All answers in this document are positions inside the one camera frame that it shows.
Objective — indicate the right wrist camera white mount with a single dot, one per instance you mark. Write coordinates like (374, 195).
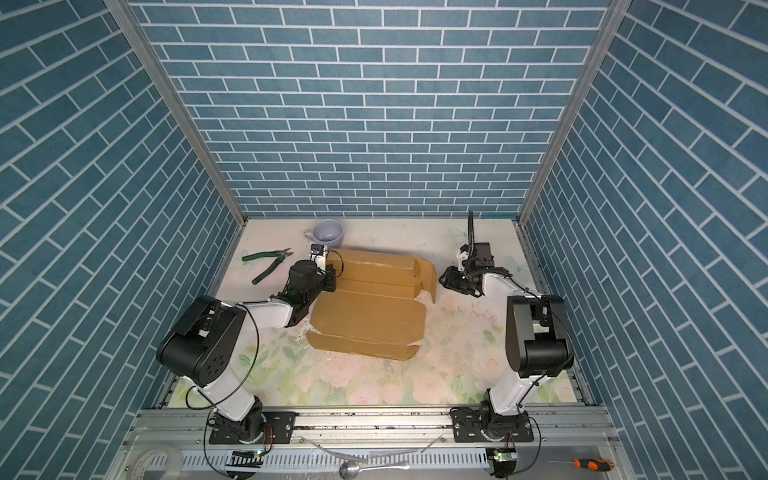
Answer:
(462, 256)

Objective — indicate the metal spoon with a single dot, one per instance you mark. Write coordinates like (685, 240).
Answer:
(351, 469)

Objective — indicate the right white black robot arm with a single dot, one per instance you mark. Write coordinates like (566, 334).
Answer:
(538, 341)

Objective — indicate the clear tape roll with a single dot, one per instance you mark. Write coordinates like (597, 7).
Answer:
(166, 461)

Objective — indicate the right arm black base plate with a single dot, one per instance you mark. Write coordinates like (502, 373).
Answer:
(473, 426)

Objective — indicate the aluminium corner post left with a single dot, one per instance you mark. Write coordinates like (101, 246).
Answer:
(129, 25)

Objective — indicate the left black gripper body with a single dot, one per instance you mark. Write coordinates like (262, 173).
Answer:
(325, 283)

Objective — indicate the aluminium corner post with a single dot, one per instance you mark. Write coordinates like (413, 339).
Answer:
(596, 55)
(129, 25)

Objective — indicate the aluminium front rail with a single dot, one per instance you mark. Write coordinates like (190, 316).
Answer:
(563, 425)

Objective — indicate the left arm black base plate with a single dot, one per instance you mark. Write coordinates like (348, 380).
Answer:
(259, 427)

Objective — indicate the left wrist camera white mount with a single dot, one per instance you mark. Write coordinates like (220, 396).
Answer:
(318, 254)

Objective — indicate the lavender ceramic cup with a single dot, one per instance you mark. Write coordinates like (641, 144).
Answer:
(328, 232)

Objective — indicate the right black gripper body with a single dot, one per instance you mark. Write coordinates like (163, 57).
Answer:
(460, 280)

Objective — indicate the brown cardboard box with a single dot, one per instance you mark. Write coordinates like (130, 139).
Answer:
(373, 311)

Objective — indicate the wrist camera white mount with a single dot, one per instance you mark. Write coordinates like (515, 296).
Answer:
(462, 256)
(318, 254)

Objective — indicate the aluminium corner post right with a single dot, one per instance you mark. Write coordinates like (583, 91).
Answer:
(596, 55)

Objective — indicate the orange handled screwdriver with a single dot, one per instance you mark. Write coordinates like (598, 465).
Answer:
(593, 464)

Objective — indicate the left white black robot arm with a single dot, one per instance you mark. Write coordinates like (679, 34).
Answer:
(201, 344)

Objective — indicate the clear plastic strip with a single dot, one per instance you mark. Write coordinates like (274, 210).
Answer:
(369, 453)

